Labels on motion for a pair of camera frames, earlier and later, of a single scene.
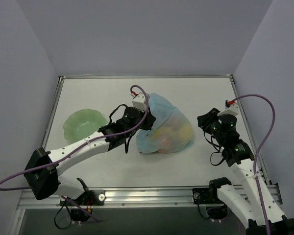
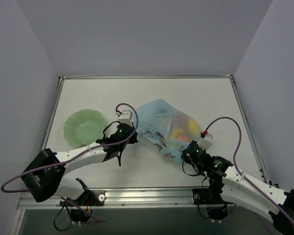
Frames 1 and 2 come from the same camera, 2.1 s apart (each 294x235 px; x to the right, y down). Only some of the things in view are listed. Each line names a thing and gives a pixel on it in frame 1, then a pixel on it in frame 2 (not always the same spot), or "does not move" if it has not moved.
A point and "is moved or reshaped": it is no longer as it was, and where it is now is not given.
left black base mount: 88,198 does not move
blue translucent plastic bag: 171,131 is moved or reshaped
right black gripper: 205,120 to 187,152
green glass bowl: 80,123 does not move
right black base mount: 216,209 does not move
